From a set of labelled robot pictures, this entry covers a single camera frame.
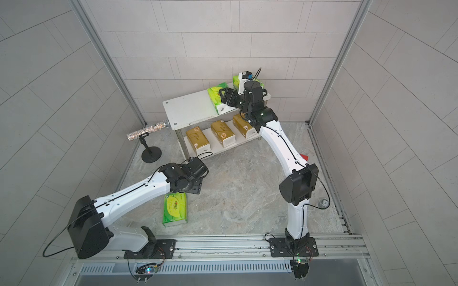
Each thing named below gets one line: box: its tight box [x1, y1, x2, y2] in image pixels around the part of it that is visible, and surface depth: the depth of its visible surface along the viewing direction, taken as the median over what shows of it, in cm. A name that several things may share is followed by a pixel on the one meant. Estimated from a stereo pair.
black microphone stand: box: [138, 131, 162, 164], surface depth 101 cm
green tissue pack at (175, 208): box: [162, 191, 188, 228], surface depth 77 cm
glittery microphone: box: [126, 119, 170, 141], surface depth 88 cm
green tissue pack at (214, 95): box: [207, 82, 229, 115], surface depth 77 cm
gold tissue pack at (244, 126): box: [232, 112, 258, 139], surface depth 103 cm
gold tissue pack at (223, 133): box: [211, 119, 237, 148], surface depth 99 cm
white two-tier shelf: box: [162, 89, 262, 161], surface depth 79 cm
